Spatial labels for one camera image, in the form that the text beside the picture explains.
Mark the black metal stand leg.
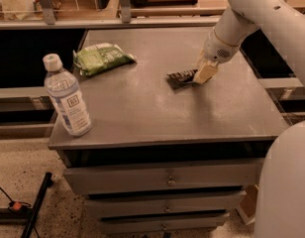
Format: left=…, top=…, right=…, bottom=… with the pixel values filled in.
left=0, top=172, right=53, bottom=238

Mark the grey drawer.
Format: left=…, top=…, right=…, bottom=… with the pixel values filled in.
left=84, top=190, right=246, bottom=218
left=63, top=158, right=263, bottom=194
left=100, top=212, right=230, bottom=234

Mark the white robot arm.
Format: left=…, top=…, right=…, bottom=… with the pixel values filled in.
left=193, top=0, right=305, bottom=238

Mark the middle grey drawer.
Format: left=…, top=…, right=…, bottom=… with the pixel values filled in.
left=84, top=190, right=246, bottom=218

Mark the clear plastic water bottle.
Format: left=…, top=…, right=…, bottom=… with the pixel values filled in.
left=43, top=54, right=91, bottom=136

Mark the cardboard box on floor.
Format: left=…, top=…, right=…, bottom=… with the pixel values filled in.
left=237, top=185, right=258, bottom=225

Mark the green chip bag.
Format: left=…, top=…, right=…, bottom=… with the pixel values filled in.
left=73, top=43, right=136, bottom=77

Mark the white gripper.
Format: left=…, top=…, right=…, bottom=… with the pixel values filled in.
left=193, top=29, right=240, bottom=84

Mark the grey drawer cabinet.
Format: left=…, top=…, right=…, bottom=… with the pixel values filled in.
left=50, top=28, right=286, bottom=228

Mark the grey metal shelf rail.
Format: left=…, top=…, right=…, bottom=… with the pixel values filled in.
left=0, top=0, right=227, bottom=30

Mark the black rxbar chocolate bar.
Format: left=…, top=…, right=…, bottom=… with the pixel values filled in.
left=167, top=69, right=197, bottom=89

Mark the bottom grey drawer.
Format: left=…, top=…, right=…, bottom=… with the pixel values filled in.
left=100, top=212, right=230, bottom=234

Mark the black cable with orange clip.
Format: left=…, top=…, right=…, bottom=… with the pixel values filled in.
left=0, top=179, right=42, bottom=238

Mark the top grey drawer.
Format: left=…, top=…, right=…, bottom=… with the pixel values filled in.
left=63, top=158, right=263, bottom=194

